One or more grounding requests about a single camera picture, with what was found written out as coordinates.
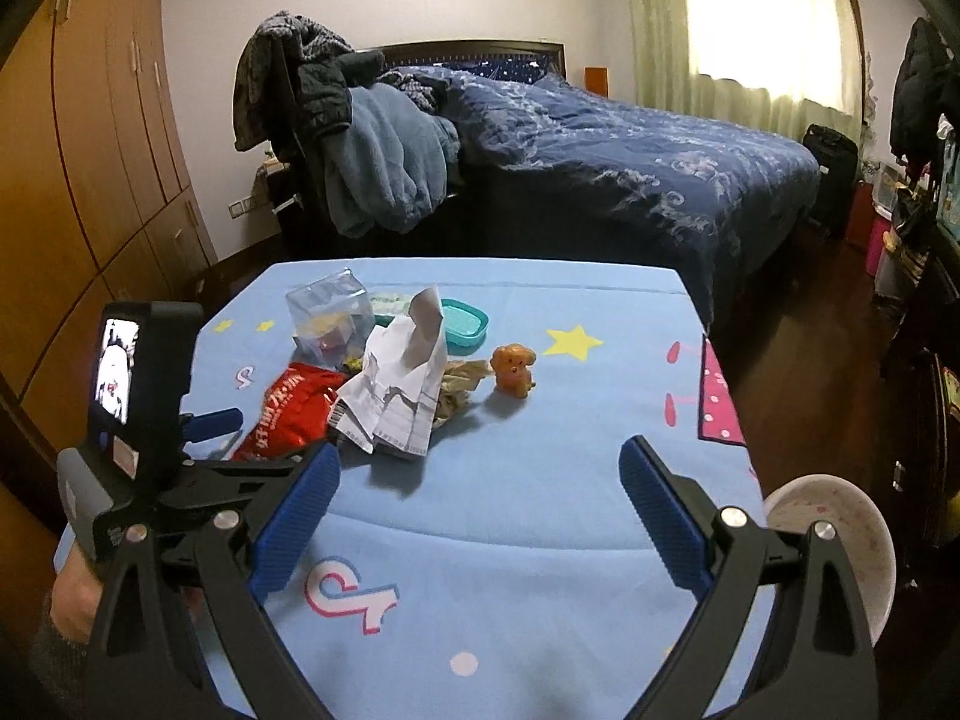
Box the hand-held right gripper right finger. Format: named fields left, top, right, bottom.
left=618, top=435, right=880, bottom=720

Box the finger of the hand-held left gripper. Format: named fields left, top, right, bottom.
left=159, top=456, right=312, bottom=533
left=178, top=407, right=247, bottom=445

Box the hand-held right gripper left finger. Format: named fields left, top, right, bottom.
left=81, top=441, right=342, bottom=720

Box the red snack packet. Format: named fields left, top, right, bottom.
left=231, top=361, right=350, bottom=464

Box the clear plastic bag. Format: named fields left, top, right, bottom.
left=285, top=268, right=376, bottom=368

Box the white paper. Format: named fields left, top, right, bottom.
left=334, top=285, right=451, bottom=462

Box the white pink-flowered bin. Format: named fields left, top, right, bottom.
left=761, top=474, right=897, bottom=650

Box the beige wrapper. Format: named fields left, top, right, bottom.
left=431, top=358, right=494, bottom=428

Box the person's left forearm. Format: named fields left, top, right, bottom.
left=26, top=626, right=95, bottom=720

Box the person's left hand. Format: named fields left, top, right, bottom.
left=49, top=551, right=106, bottom=646

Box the light blue printed blanket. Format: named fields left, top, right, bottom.
left=56, top=259, right=773, bottom=720

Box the orange toy dog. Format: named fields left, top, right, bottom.
left=490, top=343, right=538, bottom=397

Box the black chair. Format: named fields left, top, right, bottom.
left=268, top=37, right=335, bottom=260

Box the brown wooden wardrobe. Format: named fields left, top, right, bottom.
left=0, top=0, right=220, bottom=421

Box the dark wooden cabinet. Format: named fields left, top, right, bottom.
left=874, top=225, right=960, bottom=616

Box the blue fleece robe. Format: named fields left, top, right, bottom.
left=326, top=82, right=464, bottom=237

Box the black puffer jacket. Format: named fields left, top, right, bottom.
left=296, top=52, right=387, bottom=145

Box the grey knitted garment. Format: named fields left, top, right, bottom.
left=232, top=11, right=355, bottom=152

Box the red container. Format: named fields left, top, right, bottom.
left=846, top=180, right=875, bottom=250

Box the black suitcase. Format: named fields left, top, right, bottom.
left=801, top=124, right=860, bottom=241

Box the bed with blue floral duvet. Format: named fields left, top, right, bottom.
left=352, top=40, right=824, bottom=338

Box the pale green curtain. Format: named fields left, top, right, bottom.
left=621, top=0, right=865, bottom=137

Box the hanging dark coat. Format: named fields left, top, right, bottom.
left=889, top=15, right=955, bottom=170

